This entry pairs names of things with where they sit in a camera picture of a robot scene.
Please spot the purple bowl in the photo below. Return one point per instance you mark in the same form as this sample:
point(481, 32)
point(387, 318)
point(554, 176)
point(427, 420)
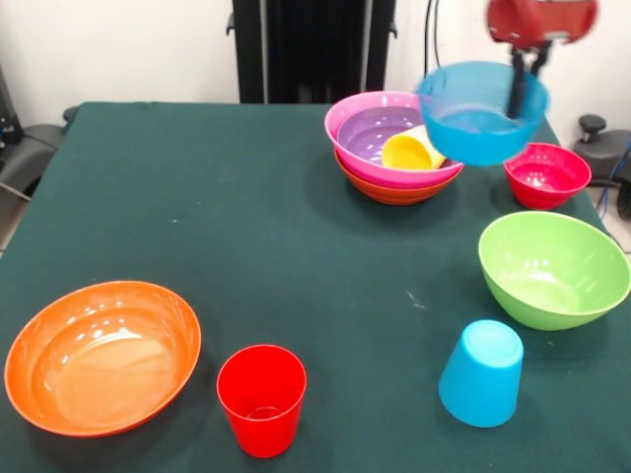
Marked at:
point(365, 133)

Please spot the yellow cup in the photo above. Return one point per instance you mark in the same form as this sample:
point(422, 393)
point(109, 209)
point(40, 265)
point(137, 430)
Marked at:
point(409, 153)

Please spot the blue bowl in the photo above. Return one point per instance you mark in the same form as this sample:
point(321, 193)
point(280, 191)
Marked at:
point(473, 143)

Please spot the black caster leg with knob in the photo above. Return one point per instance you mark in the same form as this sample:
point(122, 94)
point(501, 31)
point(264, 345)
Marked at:
point(29, 148)
point(604, 148)

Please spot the small crimson bowl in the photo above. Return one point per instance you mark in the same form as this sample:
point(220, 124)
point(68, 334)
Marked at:
point(546, 182)

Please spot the light blue cup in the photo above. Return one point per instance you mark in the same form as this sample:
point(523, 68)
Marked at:
point(480, 374)

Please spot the orange bowl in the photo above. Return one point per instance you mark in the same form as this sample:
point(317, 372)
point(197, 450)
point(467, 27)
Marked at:
point(399, 193)
point(101, 359)

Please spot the dark green tablecloth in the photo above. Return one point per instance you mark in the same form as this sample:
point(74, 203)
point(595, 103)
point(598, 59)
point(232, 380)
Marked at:
point(296, 246)

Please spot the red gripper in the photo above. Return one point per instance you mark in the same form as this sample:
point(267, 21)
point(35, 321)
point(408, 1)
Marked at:
point(537, 20)

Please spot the red cup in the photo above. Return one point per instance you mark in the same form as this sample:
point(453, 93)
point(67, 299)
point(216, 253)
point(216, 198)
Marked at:
point(261, 399)

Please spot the green bowl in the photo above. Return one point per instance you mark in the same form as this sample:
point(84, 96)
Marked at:
point(552, 271)

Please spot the large pink bowl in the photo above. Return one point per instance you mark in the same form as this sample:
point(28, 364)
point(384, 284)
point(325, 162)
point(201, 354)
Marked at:
point(345, 106)

